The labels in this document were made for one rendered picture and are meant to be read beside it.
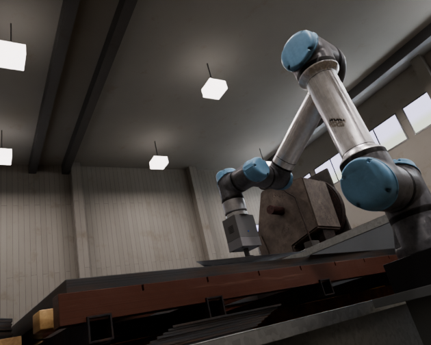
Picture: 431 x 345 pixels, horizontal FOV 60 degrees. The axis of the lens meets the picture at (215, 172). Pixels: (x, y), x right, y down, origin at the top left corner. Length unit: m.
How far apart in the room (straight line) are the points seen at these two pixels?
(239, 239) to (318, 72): 0.53
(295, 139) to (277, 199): 4.88
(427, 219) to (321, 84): 0.42
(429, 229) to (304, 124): 0.47
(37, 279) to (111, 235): 2.31
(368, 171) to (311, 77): 0.32
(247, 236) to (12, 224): 10.70
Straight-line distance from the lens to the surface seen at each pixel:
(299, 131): 1.22
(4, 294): 11.14
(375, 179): 0.88
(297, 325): 0.86
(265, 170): 1.17
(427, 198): 1.03
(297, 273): 1.21
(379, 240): 2.10
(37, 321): 0.91
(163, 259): 12.23
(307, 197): 5.79
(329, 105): 1.00
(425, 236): 0.98
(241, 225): 1.18
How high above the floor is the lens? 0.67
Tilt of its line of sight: 24 degrees up
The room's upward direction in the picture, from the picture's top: 14 degrees counter-clockwise
